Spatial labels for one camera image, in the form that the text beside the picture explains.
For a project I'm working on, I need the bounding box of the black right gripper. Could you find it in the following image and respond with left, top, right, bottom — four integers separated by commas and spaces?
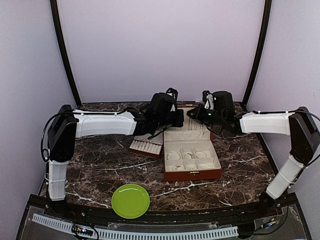
188, 103, 225, 127

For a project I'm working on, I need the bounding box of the brown jewelry box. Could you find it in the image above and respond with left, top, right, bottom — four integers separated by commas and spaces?
163, 104, 223, 182

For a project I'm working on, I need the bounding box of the jewelry tray brown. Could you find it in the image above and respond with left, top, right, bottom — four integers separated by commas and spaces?
129, 133, 164, 159

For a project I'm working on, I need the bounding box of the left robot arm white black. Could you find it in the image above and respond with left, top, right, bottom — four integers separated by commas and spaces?
40, 88, 184, 218

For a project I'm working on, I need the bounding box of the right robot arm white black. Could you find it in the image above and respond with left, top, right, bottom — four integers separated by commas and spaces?
187, 90, 320, 217

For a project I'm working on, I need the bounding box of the green plate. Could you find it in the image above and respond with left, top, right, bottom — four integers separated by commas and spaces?
111, 183, 150, 219

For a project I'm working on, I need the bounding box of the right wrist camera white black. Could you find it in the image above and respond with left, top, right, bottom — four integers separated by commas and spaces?
202, 90, 214, 110

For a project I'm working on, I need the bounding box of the right black frame post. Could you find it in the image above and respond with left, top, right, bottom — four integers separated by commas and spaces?
241, 0, 272, 109

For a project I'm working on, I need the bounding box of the black frame post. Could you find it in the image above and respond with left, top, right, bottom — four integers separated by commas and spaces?
49, 0, 82, 107
241, 0, 272, 109

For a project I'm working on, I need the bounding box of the white slotted cable duct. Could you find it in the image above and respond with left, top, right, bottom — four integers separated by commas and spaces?
31, 213, 239, 240

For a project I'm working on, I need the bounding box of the left black frame post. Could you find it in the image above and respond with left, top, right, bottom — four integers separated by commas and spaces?
49, 0, 82, 107

